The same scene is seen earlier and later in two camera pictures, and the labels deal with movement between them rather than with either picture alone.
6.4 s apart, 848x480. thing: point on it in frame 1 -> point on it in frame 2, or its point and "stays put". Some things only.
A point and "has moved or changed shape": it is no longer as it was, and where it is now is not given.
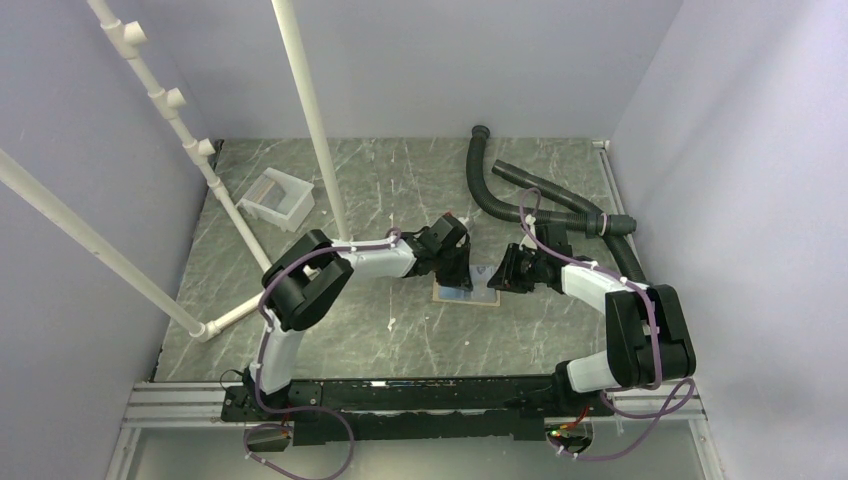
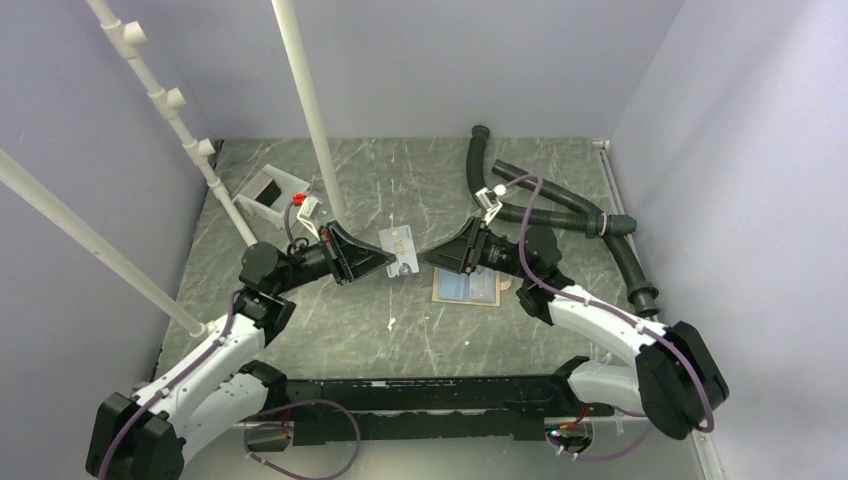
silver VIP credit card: (479, 276) has moved or changed shape
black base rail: (358, 409) stays put
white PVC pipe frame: (127, 35) stays put
